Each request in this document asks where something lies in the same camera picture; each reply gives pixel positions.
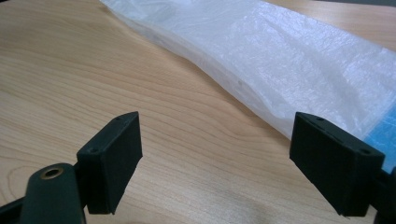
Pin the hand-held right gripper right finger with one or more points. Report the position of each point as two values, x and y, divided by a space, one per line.
336 168

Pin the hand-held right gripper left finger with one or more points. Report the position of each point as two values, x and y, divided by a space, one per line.
109 161

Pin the white plastic bag blue edge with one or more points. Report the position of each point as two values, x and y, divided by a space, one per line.
264 62

